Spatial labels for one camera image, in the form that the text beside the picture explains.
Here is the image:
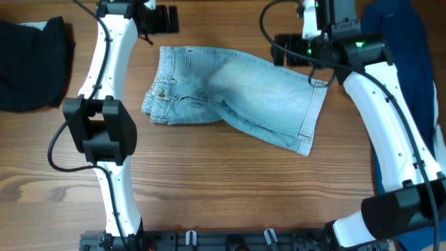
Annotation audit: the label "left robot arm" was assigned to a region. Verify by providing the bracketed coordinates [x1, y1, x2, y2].
[61, 1, 179, 250]

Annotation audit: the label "black folded garment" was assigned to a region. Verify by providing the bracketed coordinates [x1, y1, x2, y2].
[1, 16, 75, 112]

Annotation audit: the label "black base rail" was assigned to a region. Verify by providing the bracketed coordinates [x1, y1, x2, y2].
[79, 228, 392, 251]

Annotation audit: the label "light blue denim shorts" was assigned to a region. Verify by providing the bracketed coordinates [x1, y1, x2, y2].
[141, 46, 328, 155]

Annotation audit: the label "dark blue garment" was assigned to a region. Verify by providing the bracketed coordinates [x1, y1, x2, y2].
[360, 0, 446, 251]

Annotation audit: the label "white cloth under black garment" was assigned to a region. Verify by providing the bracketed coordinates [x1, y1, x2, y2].
[19, 22, 47, 31]

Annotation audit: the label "white garment at right edge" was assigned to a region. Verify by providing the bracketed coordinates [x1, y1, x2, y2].
[433, 82, 446, 174]

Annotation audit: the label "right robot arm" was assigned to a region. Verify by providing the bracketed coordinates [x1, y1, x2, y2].
[270, 1, 445, 250]

